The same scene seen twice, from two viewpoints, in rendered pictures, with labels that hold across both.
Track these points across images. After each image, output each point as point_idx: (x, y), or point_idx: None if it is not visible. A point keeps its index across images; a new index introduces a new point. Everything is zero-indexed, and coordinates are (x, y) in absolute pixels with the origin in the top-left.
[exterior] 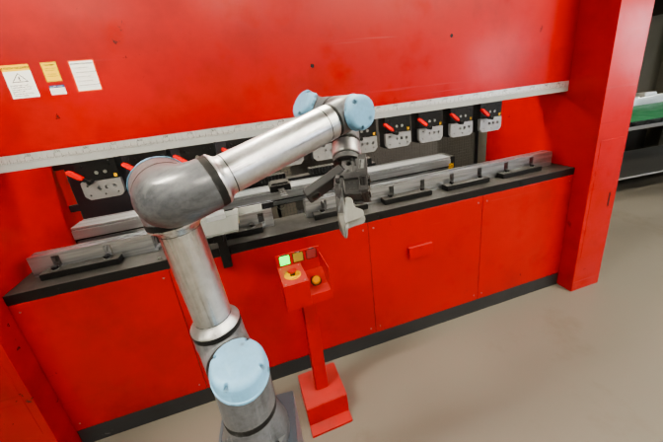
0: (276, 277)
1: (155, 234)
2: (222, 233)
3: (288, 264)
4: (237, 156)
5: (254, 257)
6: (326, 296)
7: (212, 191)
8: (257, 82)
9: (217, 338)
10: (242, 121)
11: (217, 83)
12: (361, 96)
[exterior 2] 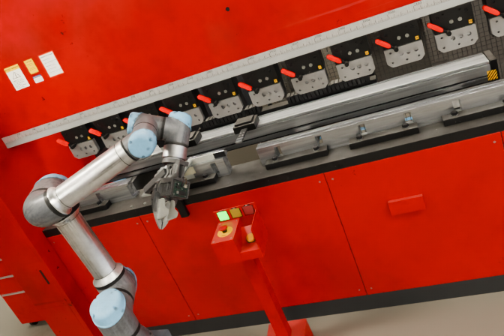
0: None
1: None
2: None
3: (228, 220)
4: (62, 189)
5: (207, 208)
6: (255, 255)
7: (49, 213)
8: (177, 39)
9: (103, 286)
10: (173, 79)
11: (143, 48)
12: (135, 136)
